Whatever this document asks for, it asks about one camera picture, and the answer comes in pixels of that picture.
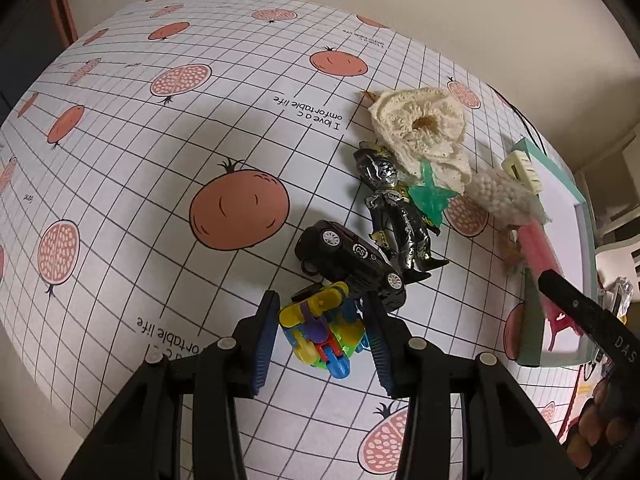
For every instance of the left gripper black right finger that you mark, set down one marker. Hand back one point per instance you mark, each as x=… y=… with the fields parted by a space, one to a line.
x=411 y=368

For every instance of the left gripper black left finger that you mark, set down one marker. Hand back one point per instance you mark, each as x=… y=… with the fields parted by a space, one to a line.
x=235 y=367

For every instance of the colourful plastic block toy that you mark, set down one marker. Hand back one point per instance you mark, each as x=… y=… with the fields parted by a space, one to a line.
x=324 y=327

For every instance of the pink hair comb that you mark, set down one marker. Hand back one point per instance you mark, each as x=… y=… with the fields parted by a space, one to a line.
x=540 y=257

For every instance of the black silver action figure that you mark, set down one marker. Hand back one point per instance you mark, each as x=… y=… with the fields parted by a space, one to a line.
x=399 y=228

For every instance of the black toy car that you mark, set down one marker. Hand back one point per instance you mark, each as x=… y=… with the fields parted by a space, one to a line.
x=337 y=254

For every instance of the bag of cotton swabs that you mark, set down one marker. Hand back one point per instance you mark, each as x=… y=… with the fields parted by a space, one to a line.
x=507 y=199

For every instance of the cream plastic hair clip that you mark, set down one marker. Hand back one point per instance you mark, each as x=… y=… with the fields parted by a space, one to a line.
x=518 y=166

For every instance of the cream lace fabric flower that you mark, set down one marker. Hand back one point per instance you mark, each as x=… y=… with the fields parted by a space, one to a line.
x=424 y=126

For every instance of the person's right hand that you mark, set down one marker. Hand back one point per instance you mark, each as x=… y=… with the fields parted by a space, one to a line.
x=606 y=421

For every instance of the teal rimmed white tray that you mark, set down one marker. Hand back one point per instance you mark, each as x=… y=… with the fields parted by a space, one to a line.
x=571 y=237

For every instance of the green plastic star toy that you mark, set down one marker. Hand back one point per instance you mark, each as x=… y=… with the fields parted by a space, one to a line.
x=430 y=198

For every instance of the pomegranate print grid tablecloth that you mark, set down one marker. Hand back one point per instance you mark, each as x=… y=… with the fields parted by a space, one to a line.
x=158 y=174

